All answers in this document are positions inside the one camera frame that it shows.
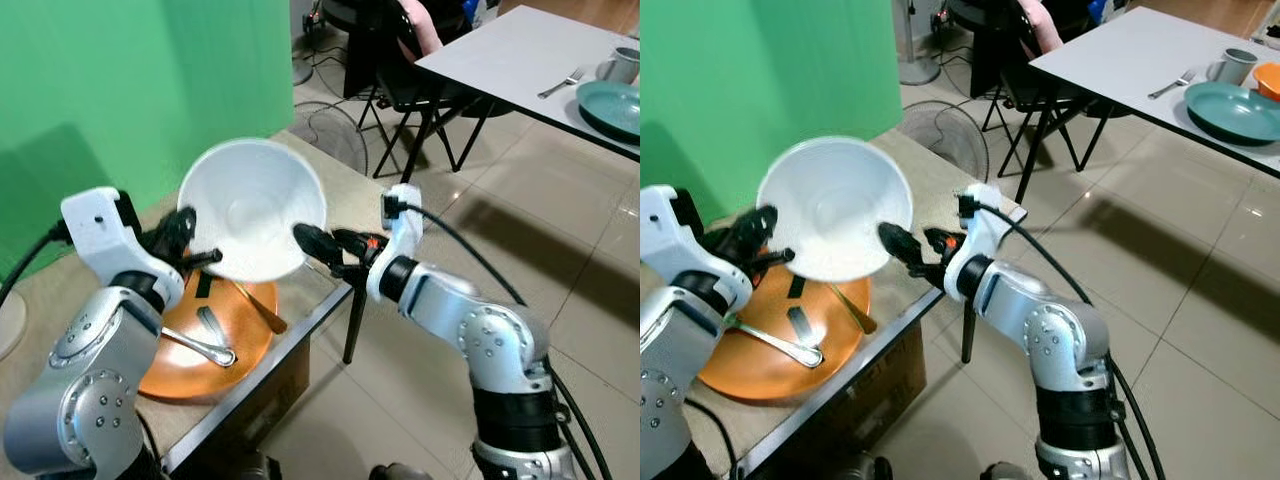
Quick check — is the white plastic bowl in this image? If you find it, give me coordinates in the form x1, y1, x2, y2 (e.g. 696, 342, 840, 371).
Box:
757, 136, 914, 284
177, 138, 328, 284

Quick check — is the beige table with metal edge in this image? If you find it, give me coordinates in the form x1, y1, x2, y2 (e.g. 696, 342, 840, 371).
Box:
0, 130, 403, 477
640, 130, 1030, 480

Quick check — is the silver spoon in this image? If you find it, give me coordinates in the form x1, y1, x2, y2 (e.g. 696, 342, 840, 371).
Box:
728, 320, 826, 369
160, 325, 239, 368

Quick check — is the orange plate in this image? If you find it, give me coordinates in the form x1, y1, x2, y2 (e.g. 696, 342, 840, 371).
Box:
138, 276, 279, 403
697, 268, 871, 403

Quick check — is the green backdrop screen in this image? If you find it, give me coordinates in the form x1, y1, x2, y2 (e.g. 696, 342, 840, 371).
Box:
0, 0, 294, 283
640, 0, 905, 227

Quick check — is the white round dish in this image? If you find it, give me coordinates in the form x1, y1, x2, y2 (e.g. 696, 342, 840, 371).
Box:
0, 290, 28, 362

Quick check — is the white fan stand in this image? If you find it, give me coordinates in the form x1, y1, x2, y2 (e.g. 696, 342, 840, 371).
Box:
290, 0, 317, 87
897, 0, 942, 87

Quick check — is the teal plate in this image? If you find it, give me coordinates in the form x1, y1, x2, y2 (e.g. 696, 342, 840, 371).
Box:
1184, 82, 1280, 148
576, 80, 641, 142

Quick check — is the black folding chair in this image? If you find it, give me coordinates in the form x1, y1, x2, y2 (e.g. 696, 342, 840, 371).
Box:
946, 0, 1069, 143
344, 0, 493, 180

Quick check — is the grey mug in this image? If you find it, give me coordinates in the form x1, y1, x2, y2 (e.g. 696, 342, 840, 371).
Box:
1206, 48, 1260, 88
596, 47, 641, 86

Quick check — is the pink cloth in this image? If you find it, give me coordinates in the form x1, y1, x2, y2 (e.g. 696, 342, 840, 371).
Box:
1015, 0, 1064, 55
399, 0, 444, 57

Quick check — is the silver fork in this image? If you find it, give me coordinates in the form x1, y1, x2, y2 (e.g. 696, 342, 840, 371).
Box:
537, 67, 587, 100
1147, 68, 1200, 101

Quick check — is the grey dining table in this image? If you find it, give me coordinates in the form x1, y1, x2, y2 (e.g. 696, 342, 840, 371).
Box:
400, 5, 641, 207
1013, 5, 1280, 207

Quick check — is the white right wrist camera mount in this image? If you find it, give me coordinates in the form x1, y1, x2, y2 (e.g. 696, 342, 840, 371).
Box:
379, 184, 425, 293
957, 184, 1005, 293

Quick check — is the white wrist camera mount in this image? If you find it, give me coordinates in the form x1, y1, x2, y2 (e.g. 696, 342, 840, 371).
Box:
60, 187, 187, 303
379, 184, 425, 293
640, 185, 753, 313
957, 184, 1005, 293

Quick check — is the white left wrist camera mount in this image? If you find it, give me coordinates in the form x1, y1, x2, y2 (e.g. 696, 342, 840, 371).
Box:
640, 185, 753, 313
60, 187, 187, 303

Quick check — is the wire fan guard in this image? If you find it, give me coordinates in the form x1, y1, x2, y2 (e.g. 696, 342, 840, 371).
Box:
290, 100, 372, 178
897, 100, 992, 183

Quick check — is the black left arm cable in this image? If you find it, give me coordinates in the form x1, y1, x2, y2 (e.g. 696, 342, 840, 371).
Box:
0, 222, 71, 307
684, 397, 743, 479

